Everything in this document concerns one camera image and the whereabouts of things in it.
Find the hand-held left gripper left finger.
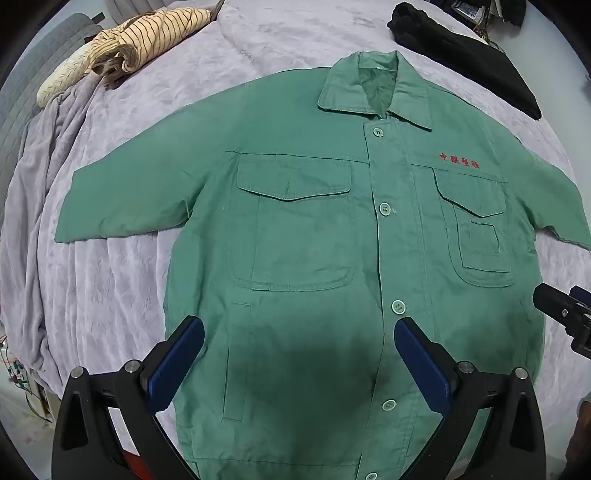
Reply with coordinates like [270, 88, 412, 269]
[52, 315, 205, 480]

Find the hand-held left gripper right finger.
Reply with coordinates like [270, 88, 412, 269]
[394, 316, 548, 480]

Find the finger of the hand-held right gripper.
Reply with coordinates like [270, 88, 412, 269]
[569, 285, 591, 315]
[532, 283, 591, 359]

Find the green work jacket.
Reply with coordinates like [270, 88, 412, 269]
[54, 50, 591, 480]

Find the black garment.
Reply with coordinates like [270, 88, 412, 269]
[387, 1, 542, 121]

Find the purple plush blanket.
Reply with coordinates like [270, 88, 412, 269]
[0, 0, 591, 418]

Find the dark clutter pile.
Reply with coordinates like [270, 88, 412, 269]
[436, 0, 527, 47]

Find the cream knitted cloth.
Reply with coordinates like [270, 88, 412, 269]
[36, 44, 100, 108]

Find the grey quilted headboard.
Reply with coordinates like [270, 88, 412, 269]
[0, 13, 105, 195]

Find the beige striped garment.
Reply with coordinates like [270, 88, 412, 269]
[88, 0, 227, 88]

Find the grey pleated curtain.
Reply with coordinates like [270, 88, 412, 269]
[104, 0, 185, 24]

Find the bundle of coloured wires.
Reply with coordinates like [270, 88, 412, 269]
[0, 337, 51, 421]

